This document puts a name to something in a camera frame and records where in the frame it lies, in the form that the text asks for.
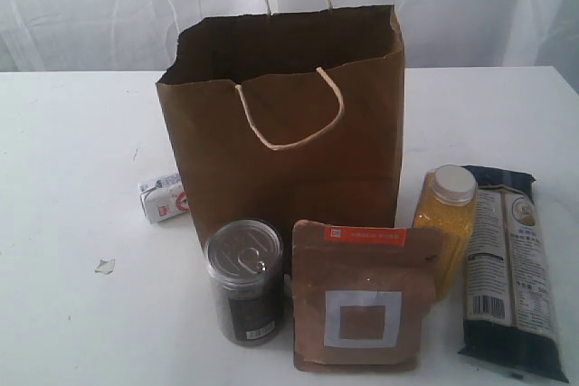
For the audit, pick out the small white plastic piece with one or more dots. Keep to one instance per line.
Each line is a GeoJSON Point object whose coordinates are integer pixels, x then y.
{"type": "Point", "coordinates": [288, 285]}

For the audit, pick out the brown paper shopping bag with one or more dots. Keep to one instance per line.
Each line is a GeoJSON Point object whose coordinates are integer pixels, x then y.
{"type": "Point", "coordinates": [288, 117]}

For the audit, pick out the yellow millet plastic bottle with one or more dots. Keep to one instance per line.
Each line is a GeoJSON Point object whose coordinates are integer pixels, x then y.
{"type": "Point", "coordinates": [448, 203]}

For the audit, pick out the brown kraft stand-up pouch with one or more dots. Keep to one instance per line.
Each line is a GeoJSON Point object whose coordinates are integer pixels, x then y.
{"type": "Point", "coordinates": [360, 295]}

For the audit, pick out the white backdrop curtain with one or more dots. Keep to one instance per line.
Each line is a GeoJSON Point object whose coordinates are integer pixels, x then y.
{"type": "Point", "coordinates": [104, 11]}

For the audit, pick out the small blue white milk carton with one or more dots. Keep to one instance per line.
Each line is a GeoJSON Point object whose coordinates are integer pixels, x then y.
{"type": "Point", "coordinates": [163, 198]}

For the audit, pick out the clear can dark grains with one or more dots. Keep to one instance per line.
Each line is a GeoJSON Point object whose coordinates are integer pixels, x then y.
{"type": "Point", "coordinates": [244, 261]}

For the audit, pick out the small torn label scrap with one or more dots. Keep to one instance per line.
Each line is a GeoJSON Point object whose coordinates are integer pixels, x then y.
{"type": "Point", "coordinates": [105, 267]}

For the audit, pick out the dark blue noodle packet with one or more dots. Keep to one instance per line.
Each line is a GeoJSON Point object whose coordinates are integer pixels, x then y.
{"type": "Point", "coordinates": [509, 314]}

